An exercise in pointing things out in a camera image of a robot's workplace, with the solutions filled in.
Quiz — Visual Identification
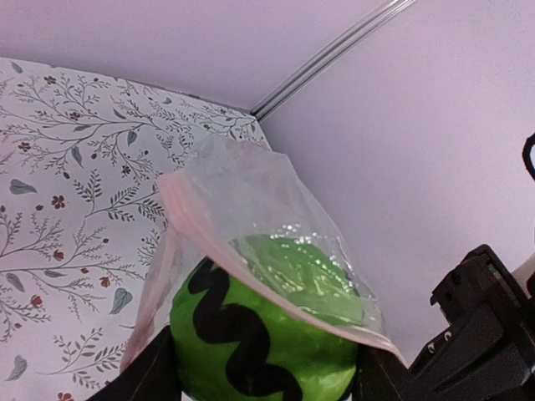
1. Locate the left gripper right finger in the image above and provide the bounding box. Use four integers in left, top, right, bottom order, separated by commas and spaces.
353, 347, 435, 401

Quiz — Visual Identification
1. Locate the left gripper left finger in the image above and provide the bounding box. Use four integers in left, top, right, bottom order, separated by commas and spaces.
88, 326, 182, 401

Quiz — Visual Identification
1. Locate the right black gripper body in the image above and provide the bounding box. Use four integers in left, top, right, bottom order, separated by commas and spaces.
410, 245, 534, 400

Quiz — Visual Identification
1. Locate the green toy watermelon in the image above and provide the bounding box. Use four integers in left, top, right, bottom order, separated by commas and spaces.
170, 235, 363, 400

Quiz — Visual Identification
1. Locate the clear zip top bag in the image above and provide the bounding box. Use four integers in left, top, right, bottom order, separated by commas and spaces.
123, 136, 401, 365

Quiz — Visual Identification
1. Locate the floral table cloth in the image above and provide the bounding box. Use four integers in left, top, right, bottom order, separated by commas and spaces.
1, 58, 265, 400

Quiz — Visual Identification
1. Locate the right aluminium frame post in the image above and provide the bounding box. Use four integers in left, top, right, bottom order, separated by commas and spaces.
250, 0, 416, 122

